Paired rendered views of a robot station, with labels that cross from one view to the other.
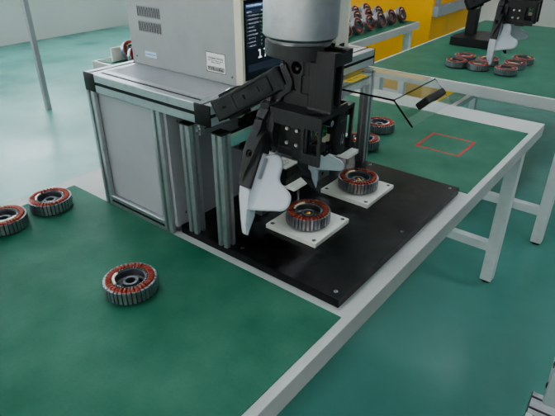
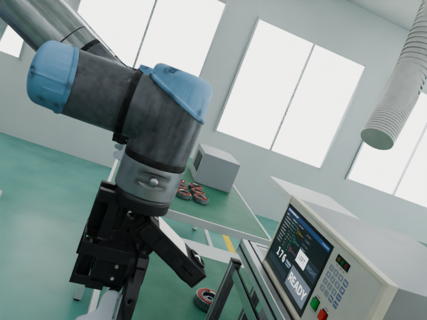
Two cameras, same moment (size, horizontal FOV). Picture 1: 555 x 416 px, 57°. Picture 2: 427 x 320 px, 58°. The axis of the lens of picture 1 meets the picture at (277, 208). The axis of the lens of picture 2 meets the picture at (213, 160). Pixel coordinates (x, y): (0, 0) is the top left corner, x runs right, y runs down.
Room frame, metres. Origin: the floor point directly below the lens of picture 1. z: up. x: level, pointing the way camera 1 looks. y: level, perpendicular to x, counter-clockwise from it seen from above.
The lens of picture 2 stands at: (1.57, -0.85, 1.50)
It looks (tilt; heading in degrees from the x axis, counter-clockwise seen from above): 10 degrees down; 128
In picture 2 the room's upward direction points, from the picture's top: 21 degrees clockwise
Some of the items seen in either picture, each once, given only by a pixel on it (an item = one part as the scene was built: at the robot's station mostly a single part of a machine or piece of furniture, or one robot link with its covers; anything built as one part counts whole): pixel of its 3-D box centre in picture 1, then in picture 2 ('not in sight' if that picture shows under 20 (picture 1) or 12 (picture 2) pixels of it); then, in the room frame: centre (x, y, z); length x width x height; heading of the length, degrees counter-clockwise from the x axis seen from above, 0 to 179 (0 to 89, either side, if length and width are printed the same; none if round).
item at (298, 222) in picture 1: (307, 214); not in sight; (1.11, -0.08, 0.80); 0.11 x 0.11 x 0.04
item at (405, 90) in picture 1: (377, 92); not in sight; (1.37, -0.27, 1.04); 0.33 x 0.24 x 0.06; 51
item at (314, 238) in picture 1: (307, 223); not in sight; (1.11, -0.08, 0.78); 0.15 x 0.15 x 0.01; 51
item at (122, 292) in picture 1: (130, 282); (209, 300); (0.88, 0.31, 0.77); 0.11 x 0.11 x 0.04
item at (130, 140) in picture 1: (134, 160); not in sight; (1.20, 0.36, 0.91); 0.28 x 0.03 x 0.32; 51
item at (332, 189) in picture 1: (357, 188); not in sight; (1.30, -0.23, 0.78); 0.15 x 0.15 x 0.01; 51
